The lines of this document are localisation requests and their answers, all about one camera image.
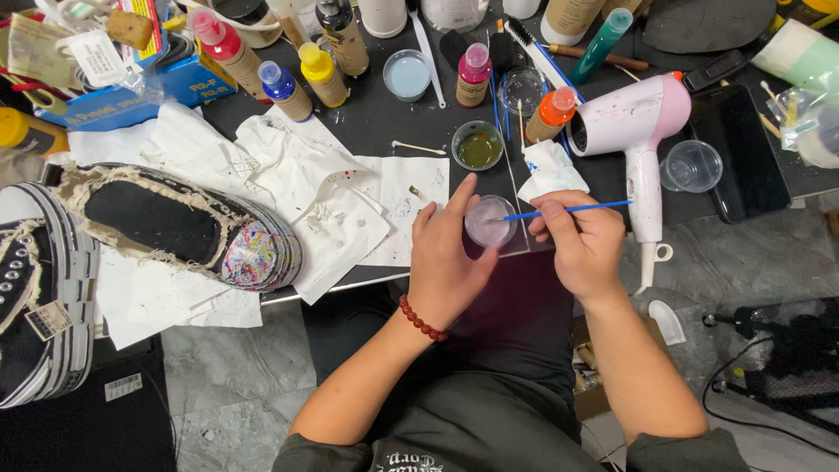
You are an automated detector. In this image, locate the small cup of green liquid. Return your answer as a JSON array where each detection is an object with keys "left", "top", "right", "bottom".
[{"left": 451, "top": 120, "right": 505, "bottom": 172}]

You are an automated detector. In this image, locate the person's dark clothing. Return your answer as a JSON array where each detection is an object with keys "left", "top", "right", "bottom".
[{"left": 271, "top": 249, "right": 752, "bottom": 472}]

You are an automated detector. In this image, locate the cotton swab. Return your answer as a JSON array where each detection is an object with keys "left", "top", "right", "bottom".
[{"left": 391, "top": 140, "right": 448, "bottom": 157}]

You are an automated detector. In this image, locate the red bead bracelet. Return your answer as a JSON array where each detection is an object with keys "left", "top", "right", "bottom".
[{"left": 399, "top": 294, "right": 451, "bottom": 343}]

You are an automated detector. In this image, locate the clear acrylic sheet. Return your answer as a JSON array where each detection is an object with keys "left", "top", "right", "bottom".
[{"left": 459, "top": 141, "right": 557, "bottom": 260}]

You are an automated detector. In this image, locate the long white plastic tool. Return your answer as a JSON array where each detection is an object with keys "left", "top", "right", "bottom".
[{"left": 406, "top": 0, "right": 448, "bottom": 110}]

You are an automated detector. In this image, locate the empty clear plastic cup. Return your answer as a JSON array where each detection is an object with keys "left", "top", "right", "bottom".
[
  {"left": 660, "top": 139, "right": 724, "bottom": 194},
  {"left": 498, "top": 66, "right": 549, "bottom": 118}
]

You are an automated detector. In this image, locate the person's left hand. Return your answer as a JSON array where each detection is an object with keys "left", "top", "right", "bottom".
[{"left": 406, "top": 174, "right": 501, "bottom": 330}]

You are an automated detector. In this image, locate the shoe paper tag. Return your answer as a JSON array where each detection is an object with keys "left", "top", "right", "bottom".
[{"left": 24, "top": 299, "right": 74, "bottom": 342}]

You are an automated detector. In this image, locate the large white paper sheet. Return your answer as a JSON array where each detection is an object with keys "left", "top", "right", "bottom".
[{"left": 66, "top": 100, "right": 279, "bottom": 351}]

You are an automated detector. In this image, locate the brown sponge block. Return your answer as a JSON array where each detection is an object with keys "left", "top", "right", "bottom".
[{"left": 105, "top": 7, "right": 155, "bottom": 52}]

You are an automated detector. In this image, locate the white plastic bottle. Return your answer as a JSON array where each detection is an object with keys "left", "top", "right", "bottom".
[{"left": 357, "top": 0, "right": 409, "bottom": 39}]

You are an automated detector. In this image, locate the black stand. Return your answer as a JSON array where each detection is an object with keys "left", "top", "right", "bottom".
[{"left": 702, "top": 300, "right": 839, "bottom": 423}]

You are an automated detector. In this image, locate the black case with white label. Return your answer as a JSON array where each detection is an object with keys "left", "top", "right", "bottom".
[{"left": 0, "top": 333, "right": 179, "bottom": 472}]

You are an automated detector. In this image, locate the yellow bottle with black label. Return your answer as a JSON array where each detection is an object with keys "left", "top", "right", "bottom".
[{"left": 0, "top": 106, "right": 71, "bottom": 157}]

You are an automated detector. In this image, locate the black cable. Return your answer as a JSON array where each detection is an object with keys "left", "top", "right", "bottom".
[{"left": 700, "top": 336, "right": 839, "bottom": 458}]

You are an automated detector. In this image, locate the black cap paint bottle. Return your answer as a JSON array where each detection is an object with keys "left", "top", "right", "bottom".
[{"left": 315, "top": 0, "right": 371, "bottom": 78}]

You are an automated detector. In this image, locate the magenta cap paint bottle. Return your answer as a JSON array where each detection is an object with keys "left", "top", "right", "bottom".
[{"left": 456, "top": 43, "right": 493, "bottom": 110}]

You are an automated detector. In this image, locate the white jar with black lid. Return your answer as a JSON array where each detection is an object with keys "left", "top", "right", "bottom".
[{"left": 208, "top": 0, "right": 284, "bottom": 51}]

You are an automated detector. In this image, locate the black tablet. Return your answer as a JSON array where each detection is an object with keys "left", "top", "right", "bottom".
[{"left": 687, "top": 83, "right": 793, "bottom": 224}]

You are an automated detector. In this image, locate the crumpled white tissue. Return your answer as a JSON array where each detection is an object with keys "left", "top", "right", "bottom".
[{"left": 517, "top": 139, "right": 591, "bottom": 205}]

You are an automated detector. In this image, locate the small white bottle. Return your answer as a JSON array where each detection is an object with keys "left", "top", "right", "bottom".
[{"left": 501, "top": 0, "right": 542, "bottom": 21}]

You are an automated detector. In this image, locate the red cap paint bottle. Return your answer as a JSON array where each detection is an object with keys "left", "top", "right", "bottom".
[{"left": 188, "top": 8, "right": 274, "bottom": 105}]

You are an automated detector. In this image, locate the black shoe with metal eyelets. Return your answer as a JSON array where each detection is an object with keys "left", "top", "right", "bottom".
[{"left": 0, "top": 182, "right": 101, "bottom": 410}]

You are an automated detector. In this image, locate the thin blue paintbrush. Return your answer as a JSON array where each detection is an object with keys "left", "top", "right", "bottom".
[{"left": 501, "top": 200, "right": 634, "bottom": 222}]

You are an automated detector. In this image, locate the white toothbrush with black bristles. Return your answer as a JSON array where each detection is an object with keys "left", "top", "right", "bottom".
[{"left": 501, "top": 16, "right": 588, "bottom": 106}]

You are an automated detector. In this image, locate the blue cap paint bottle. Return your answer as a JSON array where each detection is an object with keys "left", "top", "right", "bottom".
[{"left": 257, "top": 60, "right": 315, "bottom": 123}]

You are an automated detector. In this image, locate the paint speckled white paper sheet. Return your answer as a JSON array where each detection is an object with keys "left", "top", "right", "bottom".
[{"left": 354, "top": 155, "right": 452, "bottom": 268}]

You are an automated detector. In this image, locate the pink and white hair dryer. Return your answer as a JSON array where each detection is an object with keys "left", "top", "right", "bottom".
[{"left": 566, "top": 72, "right": 693, "bottom": 297}]

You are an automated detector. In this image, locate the wooden handle brush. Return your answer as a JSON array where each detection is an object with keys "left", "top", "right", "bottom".
[{"left": 547, "top": 43, "right": 650, "bottom": 72}]

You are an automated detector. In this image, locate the crumpled white paper sheet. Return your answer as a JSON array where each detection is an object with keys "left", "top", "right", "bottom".
[{"left": 234, "top": 105, "right": 394, "bottom": 306}]

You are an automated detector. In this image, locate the large clear bottle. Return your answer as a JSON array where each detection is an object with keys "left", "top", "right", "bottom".
[{"left": 419, "top": 0, "right": 492, "bottom": 34}]

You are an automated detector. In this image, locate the white bottle with kraft label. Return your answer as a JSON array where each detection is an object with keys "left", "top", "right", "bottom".
[{"left": 539, "top": 0, "right": 608, "bottom": 47}]

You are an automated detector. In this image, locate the black handheld device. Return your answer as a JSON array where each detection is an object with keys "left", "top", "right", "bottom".
[{"left": 681, "top": 49, "right": 749, "bottom": 94}]

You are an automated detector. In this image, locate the thin blue brush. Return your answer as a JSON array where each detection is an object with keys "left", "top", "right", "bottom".
[{"left": 486, "top": 29, "right": 513, "bottom": 142}]

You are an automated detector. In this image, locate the mint green and white roll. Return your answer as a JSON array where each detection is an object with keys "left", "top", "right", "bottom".
[{"left": 750, "top": 17, "right": 839, "bottom": 94}]

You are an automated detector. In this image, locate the blue cardboard box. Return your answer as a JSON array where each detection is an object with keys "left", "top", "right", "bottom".
[{"left": 34, "top": 38, "right": 239, "bottom": 133}]

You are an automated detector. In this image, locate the black shoe with painted toe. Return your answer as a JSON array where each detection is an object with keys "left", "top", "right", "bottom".
[{"left": 51, "top": 162, "right": 304, "bottom": 293}]

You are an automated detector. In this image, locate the black foam brush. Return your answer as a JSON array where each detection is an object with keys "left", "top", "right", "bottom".
[
  {"left": 488, "top": 31, "right": 520, "bottom": 74},
  {"left": 438, "top": 29, "right": 470, "bottom": 72}
]

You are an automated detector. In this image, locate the black shoe insole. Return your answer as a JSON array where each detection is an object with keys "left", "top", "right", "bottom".
[{"left": 641, "top": 0, "right": 779, "bottom": 55}]

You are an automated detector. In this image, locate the teal paint bottle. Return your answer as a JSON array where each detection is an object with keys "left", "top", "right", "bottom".
[{"left": 568, "top": 8, "right": 634, "bottom": 87}]

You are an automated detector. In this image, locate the person's right hand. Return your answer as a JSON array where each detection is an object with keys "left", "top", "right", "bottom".
[{"left": 527, "top": 190, "right": 629, "bottom": 304}]

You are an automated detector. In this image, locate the yellow cap paint bottle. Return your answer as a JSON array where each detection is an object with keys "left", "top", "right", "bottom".
[{"left": 298, "top": 42, "right": 349, "bottom": 110}]

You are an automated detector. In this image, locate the clear bag of cotton swabs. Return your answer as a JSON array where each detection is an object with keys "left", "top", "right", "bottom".
[{"left": 759, "top": 77, "right": 839, "bottom": 170}]

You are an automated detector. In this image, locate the small cup of pale blue liquid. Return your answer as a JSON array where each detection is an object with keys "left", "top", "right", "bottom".
[{"left": 383, "top": 49, "right": 433, "bottom": 103}]

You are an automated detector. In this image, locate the small cup of pink liquid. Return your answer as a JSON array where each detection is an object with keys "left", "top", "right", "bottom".
[{"left": 464, "top": 195, "right": 519, "bottom": 249}]

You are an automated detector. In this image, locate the orange cap paint bottle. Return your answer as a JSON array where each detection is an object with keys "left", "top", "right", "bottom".
[{"left": 525, "top": 86, "right": 578, "bottom": 144}]

